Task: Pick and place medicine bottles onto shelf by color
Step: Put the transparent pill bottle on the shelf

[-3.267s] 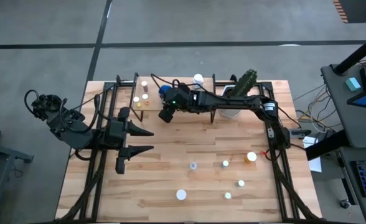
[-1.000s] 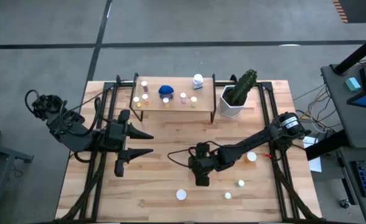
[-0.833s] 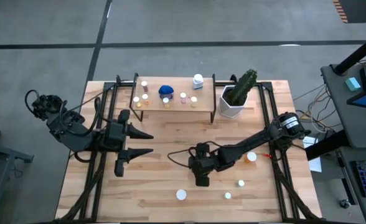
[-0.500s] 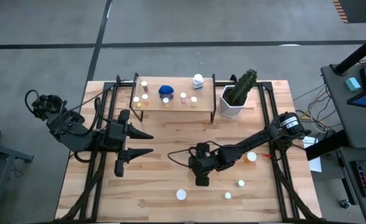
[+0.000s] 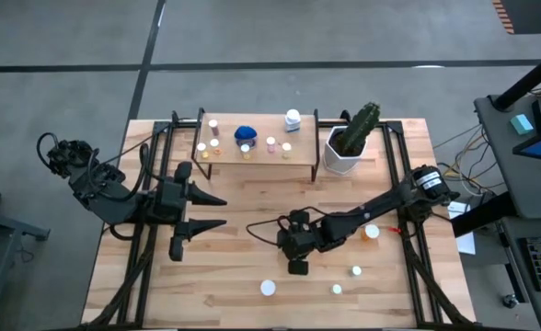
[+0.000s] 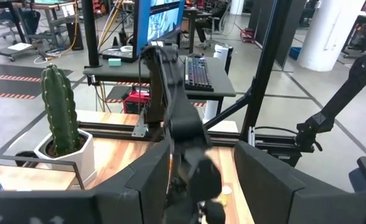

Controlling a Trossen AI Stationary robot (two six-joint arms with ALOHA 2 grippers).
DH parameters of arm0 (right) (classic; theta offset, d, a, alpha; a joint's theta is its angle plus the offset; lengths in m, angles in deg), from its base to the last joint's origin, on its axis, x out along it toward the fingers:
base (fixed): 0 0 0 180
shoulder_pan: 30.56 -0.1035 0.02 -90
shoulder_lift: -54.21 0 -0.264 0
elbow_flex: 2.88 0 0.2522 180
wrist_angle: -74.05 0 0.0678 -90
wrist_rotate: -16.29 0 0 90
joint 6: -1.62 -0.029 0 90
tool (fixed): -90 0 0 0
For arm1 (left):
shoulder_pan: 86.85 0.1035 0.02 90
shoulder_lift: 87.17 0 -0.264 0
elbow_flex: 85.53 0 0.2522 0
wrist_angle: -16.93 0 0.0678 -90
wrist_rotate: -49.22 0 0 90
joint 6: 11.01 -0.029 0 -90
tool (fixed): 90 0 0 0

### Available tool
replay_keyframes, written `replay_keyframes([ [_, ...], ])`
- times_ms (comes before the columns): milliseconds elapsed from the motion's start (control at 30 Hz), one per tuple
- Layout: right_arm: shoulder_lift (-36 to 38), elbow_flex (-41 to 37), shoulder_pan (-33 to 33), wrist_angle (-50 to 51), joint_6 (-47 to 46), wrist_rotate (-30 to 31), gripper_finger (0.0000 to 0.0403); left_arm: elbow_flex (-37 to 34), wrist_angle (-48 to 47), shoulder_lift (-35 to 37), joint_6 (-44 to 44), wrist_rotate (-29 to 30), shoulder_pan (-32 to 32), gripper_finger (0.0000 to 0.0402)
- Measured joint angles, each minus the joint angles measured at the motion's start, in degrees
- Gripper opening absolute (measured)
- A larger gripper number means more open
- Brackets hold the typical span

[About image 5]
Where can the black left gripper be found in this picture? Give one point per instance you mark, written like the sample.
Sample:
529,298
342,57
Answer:
167,202

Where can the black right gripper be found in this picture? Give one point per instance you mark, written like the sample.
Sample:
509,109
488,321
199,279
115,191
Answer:
302,241

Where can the large white cap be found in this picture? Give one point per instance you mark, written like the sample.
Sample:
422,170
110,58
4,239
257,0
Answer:
268,288

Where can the small orange pill bottle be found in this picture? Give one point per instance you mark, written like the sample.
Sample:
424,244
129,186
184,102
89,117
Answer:
355,270

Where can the amber pill bottle white cap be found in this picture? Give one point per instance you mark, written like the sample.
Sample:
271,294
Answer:
214,142

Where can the pink pill bottle white cap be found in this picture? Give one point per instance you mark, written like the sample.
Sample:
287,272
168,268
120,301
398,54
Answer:
271,140

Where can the white bottle with blue label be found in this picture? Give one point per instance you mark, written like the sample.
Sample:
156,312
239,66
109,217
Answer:
292,117

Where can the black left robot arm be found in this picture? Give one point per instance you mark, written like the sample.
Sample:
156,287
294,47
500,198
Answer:
105,193

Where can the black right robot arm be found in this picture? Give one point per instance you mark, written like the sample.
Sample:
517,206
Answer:
371,209

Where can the wooden shelf with black legs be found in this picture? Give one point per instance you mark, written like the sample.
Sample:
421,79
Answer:
261,158

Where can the large orange pill bottle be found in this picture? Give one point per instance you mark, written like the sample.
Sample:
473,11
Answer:
371,231

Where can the purple pill bottle white cap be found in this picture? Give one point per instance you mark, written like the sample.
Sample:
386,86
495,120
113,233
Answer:
213,123

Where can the tall green cactus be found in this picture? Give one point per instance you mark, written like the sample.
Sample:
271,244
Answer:
358,128

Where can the white paper sheet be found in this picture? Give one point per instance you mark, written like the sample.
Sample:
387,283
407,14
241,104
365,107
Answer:
463,239

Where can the black desk beam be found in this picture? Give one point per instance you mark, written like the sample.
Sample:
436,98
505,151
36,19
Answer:
482,213

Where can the grey side table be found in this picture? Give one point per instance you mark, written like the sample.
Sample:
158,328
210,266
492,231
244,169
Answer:
3,225

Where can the grey desk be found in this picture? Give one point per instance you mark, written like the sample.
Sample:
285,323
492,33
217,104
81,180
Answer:
496,174

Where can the small round metal object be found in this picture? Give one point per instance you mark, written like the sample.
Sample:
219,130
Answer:
509,301

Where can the small teal box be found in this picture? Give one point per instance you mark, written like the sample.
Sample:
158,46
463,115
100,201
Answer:
521,124

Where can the black diagonal pole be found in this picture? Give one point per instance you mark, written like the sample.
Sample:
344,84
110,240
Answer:
528,76

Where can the black mat orange striped edge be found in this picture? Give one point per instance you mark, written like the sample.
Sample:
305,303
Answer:
528,16

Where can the black aluminium table frame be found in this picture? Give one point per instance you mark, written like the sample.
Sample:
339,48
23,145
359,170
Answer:
392,126

